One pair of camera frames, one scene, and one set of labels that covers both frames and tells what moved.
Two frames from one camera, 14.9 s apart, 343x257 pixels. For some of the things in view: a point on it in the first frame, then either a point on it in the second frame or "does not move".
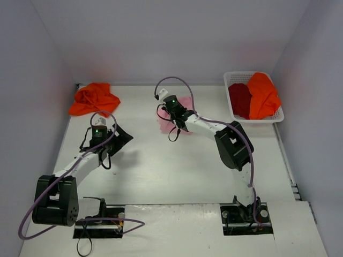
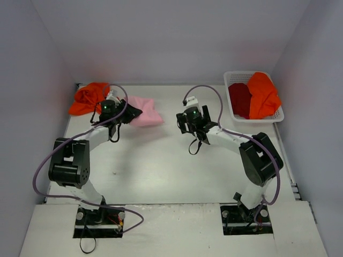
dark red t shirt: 240,96 does not move
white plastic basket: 241,77 does not move
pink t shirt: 166,122 → 149,115
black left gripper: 118,138 → 127,114
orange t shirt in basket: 264,99 does not move
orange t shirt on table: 94,98 does not move
